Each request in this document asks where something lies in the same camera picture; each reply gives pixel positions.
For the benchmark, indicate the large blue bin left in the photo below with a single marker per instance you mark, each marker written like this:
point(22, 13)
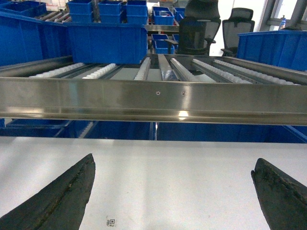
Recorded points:
point(24, 39)

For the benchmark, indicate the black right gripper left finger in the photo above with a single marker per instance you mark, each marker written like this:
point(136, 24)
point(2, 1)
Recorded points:
point(58, 206)

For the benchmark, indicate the stainless steel roller shelf rack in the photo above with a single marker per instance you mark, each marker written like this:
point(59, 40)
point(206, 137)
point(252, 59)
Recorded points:
point(162, 88)

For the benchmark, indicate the small blue bin stack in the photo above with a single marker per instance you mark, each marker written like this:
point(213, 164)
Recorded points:
point(109, 11)

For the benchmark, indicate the large blue bin right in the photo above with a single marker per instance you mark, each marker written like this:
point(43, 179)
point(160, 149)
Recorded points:
point(284, 48)

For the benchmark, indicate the blue bin under shelf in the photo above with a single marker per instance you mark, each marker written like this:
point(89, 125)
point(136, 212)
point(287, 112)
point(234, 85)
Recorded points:
point(231, 133)

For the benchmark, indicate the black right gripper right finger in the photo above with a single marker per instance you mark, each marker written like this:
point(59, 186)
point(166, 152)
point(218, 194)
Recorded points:
point(282, 199)

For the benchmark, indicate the black mesh office chair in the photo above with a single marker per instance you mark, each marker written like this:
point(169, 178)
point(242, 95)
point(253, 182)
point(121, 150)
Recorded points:
point(198, 28)

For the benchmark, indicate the large blue bin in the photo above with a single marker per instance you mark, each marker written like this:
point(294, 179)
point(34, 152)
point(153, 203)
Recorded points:
point(284, 48)
point(24, 39)
point(119, 43)

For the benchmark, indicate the printed code sticker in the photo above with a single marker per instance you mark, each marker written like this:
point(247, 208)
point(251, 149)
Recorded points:
point(111, 221)

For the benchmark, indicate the large blue bin centre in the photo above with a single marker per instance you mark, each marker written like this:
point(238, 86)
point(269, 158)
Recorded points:
point(119, 43)

